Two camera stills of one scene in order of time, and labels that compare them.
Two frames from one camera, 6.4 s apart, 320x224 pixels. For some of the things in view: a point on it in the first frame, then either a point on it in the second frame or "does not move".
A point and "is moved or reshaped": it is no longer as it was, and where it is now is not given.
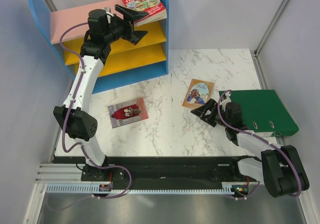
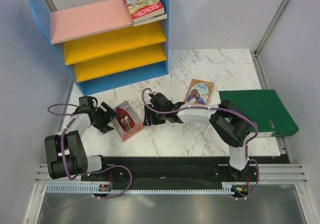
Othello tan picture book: (198, 92) does not move
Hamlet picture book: (127, 112) is moved or reshaped
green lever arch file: (263, 113) does not move
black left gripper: (135, 36) -> (103, 126)
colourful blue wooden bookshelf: (125, 63) does not move
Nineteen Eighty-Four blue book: (151, 19) does not move
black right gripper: (200, 111) -> (147, 112)
